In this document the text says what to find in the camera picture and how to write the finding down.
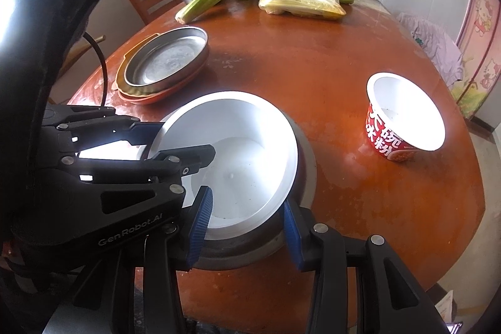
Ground clear bag of yellow food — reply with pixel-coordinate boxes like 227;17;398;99
258;0;347;21

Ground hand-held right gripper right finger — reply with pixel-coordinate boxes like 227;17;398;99
282;198;447;334

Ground wooden armchair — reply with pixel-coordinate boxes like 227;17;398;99
63;34;107;70

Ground pink cartoon print cabinet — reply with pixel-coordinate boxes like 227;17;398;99
450;0;501;119

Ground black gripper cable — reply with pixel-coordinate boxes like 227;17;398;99
80;31;110;108

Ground large stainless steel bowl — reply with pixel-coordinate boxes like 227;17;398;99
196;115;317;270

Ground yellow ribbed plate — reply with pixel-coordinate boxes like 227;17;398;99
115;33;208;98

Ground red white paper bowl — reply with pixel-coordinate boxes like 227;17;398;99
147;90;300;241
365;73;447;163

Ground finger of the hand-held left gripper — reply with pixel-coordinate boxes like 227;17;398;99
43;105;163;152
59;144;217;184

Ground lilac cloth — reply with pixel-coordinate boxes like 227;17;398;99
397;12;464;84

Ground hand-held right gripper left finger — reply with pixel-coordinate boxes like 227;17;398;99
41;185;215;334

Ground round metal pan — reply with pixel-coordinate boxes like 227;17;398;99
124;27;209;86

